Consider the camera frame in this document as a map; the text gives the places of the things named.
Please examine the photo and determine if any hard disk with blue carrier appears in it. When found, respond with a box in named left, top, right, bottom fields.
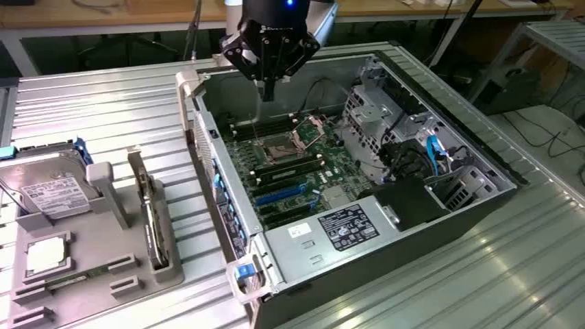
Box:
left=0, top=136, right=104, bottom=220

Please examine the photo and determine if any thin locking lever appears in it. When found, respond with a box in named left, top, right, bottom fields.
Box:
left=249, top=112, right=264, bottom=145

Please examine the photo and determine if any black floor cable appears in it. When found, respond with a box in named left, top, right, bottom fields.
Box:
left=502, top=109, right=585, bottom=155

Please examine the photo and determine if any graphics card with metal bracket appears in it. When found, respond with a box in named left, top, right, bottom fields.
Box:
left=125, top=145, right=173, bottom=271

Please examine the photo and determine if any grey power supply unit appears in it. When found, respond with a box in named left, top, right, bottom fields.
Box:
left=262, top=197, right=402, bottom=285

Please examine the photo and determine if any grey metal drive cage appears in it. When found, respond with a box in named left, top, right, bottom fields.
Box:
left=340, top=84, right=440, bottom=182

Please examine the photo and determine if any CPU socket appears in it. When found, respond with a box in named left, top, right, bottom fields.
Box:
left=260, top=135, right=298, bottom=162

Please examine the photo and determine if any black box device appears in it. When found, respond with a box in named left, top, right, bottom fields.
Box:
left=474, top=66, right=542, bottom=116

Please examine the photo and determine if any black RAM stick with label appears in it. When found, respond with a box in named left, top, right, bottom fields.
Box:
left=254, top=160, right=324, bottom=184

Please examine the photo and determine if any blue expansion slot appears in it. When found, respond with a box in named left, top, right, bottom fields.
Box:
left=253, top=183, right=306, bottom=206

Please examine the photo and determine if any open black PC case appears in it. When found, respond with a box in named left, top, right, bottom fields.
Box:
left=176, top=49, right=532, bottom=329

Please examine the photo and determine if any grey parts rack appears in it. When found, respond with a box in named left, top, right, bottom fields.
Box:
left=8, top=162, right=186, bottom=329

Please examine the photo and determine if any black wire in case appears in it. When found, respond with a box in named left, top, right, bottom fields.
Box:
left=305, top=78, right=348, bottom=114

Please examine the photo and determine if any silver CPU chip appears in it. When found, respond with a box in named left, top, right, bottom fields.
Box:
left=25, top=238, right=68, bottom=275

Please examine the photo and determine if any silver chipset heatsink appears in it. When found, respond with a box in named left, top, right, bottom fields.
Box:
left=321, top=186, right=356, bottom=206

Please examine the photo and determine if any metal slat rack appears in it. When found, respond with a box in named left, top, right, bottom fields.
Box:
left=465, top=20, right=585, bottom=103

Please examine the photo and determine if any wooden desk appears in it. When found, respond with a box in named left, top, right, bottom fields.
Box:
left=0, top=0, right=571, bottom=30

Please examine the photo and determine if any green motherboard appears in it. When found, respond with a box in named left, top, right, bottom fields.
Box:
left=222, top=106, right=380, bottom=230

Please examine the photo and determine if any metal socket cover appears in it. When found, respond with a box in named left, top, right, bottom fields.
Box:
left=289, top=114, right=333, bottom=154

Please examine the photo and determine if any green RAM stick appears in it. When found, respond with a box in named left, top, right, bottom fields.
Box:
left=45, top=265, right=113, bottom=291

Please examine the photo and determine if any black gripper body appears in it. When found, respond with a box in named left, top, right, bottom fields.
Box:
left=240, top=0, right=313, bottom=39

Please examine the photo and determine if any black chair base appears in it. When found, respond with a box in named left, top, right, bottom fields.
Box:
left=74, top=32, right=178, bottom=66

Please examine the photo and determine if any grey cable coil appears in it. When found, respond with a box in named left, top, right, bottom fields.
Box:
left=70, top=0, right=124, bottom=15

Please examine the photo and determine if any black expansion slot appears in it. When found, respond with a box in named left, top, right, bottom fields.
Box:
left=262, top=202, right=316, bottom=229

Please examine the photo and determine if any blue disk wire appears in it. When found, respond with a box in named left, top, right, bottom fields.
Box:
left=424, top=135, right=446, bottom=178

